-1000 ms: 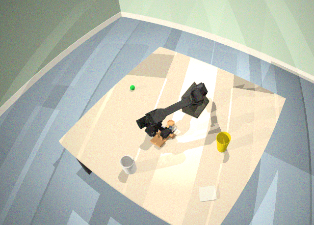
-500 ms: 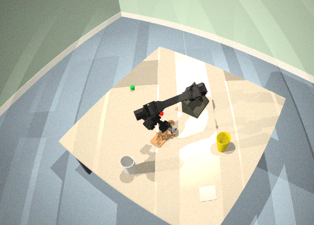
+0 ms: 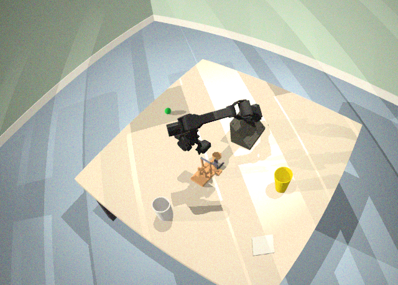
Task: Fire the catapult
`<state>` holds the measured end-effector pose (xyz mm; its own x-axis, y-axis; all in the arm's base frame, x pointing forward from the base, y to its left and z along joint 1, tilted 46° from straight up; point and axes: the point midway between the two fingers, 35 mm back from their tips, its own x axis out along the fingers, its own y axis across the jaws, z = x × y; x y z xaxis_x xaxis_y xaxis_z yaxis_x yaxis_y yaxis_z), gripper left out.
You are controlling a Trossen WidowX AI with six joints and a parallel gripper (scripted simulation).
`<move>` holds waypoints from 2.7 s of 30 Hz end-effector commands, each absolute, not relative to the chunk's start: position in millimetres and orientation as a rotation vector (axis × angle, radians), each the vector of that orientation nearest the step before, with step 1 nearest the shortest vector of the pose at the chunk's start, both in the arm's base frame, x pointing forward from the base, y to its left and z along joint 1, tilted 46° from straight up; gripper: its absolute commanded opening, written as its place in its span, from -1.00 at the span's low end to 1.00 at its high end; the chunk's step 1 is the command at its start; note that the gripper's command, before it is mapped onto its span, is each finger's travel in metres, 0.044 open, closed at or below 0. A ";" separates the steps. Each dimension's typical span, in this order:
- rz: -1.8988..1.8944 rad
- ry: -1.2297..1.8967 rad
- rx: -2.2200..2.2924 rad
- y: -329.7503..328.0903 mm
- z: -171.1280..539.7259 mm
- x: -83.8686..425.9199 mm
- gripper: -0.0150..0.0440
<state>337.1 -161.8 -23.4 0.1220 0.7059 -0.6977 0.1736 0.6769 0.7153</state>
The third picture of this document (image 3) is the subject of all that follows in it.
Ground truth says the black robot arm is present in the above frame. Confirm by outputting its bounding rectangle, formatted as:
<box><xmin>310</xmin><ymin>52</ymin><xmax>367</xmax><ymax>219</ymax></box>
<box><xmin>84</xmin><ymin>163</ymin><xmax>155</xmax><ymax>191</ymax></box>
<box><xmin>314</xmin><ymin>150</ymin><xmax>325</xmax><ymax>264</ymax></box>
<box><xmin>166</xmin><ymin>99</ymin><xmax>262</xmax><ymax>151</ymax></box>

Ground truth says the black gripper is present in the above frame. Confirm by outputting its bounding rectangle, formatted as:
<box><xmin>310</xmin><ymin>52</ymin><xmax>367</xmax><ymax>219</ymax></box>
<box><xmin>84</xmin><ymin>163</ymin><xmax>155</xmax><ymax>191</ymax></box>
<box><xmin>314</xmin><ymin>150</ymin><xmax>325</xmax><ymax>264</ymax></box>
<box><xmin>174</xmin><ymin>129</ymin><xmax>211</xmax><ymax>155</ymax></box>

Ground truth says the white cup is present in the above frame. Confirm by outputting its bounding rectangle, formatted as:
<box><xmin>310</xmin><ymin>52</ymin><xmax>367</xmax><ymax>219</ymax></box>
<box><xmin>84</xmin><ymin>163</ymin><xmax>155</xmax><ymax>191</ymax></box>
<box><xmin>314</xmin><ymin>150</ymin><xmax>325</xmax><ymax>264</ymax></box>
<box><xmin>152</xmin><ymin>197</ymin><xmax>173</xmax><ymax>221</ymax></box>

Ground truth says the yellow cup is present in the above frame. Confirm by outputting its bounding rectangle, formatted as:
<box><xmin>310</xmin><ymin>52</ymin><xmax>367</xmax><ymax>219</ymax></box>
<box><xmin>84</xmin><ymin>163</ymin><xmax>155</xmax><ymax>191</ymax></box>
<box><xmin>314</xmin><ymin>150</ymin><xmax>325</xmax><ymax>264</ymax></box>
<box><xmin>274</xmin><ymin>167</ymin><xmax>293</xmax><ymax>193</ymax></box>

